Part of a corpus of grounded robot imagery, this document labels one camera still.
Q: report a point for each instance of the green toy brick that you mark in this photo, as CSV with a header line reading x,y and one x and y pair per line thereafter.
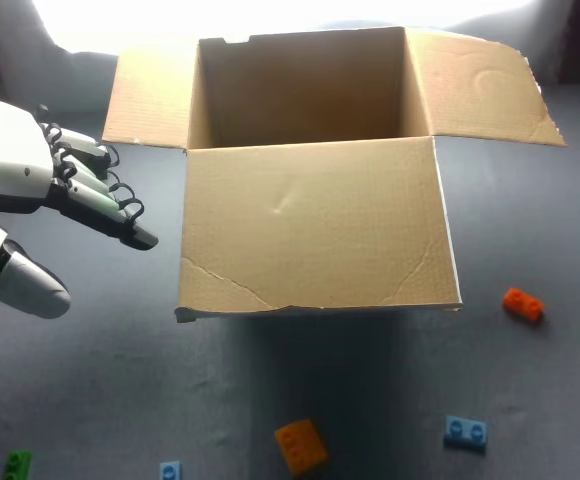
x,y
17,465

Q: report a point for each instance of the cardboard box with white outside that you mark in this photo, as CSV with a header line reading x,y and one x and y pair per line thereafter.
x,y
320,225

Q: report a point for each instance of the light blue toy brick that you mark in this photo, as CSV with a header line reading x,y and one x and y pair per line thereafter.
x,y
465,434
171,471

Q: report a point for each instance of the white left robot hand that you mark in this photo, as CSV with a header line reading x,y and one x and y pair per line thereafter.
x,y
5,155

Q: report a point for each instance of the orange-red flat toy brick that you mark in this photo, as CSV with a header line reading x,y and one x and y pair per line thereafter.
x,y
522,304

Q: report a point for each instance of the grey table cloth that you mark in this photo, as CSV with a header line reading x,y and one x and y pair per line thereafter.
x,y
95,375

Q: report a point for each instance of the yellow-orange toy block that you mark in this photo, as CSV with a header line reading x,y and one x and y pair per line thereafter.
x,y
301,447

